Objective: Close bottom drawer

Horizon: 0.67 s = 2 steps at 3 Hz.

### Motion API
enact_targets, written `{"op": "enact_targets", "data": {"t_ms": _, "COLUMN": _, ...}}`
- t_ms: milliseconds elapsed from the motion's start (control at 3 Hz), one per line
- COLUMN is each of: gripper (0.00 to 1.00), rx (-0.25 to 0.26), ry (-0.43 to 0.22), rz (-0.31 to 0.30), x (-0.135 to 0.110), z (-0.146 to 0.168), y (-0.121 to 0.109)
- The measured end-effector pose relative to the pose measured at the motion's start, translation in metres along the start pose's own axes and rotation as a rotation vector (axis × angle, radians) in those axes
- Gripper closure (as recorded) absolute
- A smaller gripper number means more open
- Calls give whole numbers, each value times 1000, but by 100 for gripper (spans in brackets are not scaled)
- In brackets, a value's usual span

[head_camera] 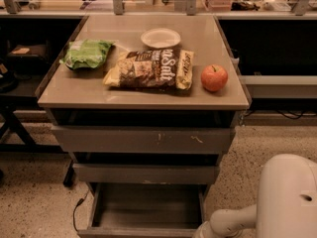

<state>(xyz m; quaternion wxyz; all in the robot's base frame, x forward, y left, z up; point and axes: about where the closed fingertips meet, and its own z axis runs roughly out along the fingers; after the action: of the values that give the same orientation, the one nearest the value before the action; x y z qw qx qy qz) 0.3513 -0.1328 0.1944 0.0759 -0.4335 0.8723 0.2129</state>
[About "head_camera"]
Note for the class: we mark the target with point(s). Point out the grey bottom drawer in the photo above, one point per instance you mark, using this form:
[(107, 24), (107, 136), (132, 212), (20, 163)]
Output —
[(126, 210)]

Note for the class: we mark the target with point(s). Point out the grey drawer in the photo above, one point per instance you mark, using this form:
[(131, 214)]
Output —
[(148, 168), (150, 132), (126, 210)]

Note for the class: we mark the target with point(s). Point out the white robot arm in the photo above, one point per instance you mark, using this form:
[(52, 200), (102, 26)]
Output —
[(286, 205)]

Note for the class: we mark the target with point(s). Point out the grey drawer cabinet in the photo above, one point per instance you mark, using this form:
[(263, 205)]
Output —
[(70, 91)]

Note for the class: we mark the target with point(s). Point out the grey middle drawer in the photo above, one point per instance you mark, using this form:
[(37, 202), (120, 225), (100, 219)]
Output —
[(148, 168)]

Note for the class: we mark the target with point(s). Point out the grey top drawer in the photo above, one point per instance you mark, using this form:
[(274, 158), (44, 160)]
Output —
[(150, 132)]

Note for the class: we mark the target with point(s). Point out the brown sea salt chip bag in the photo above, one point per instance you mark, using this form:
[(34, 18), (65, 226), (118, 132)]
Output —
[(162, 68)]

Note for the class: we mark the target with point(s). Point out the red apple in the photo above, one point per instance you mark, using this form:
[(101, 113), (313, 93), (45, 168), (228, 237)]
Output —
[(214, 77)]

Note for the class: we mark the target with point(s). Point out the white paper bowl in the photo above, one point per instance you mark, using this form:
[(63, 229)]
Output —
[(159, 38)]

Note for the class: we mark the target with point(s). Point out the green chip bag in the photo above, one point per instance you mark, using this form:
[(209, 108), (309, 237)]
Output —
[(86, 53)]

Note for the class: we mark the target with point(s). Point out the black bag on shelf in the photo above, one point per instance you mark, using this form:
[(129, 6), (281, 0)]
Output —
[(32, 59)]

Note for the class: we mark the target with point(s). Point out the black stand legs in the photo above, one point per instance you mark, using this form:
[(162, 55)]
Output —
[(8, 107)]

